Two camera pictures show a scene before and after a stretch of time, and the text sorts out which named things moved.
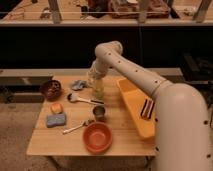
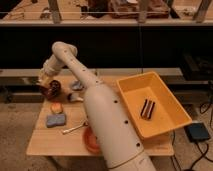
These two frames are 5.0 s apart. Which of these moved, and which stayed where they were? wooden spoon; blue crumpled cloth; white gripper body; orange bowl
Moved: white gripper body
Stayed: orange bowl; wooden spoon; blue crumpled cloth
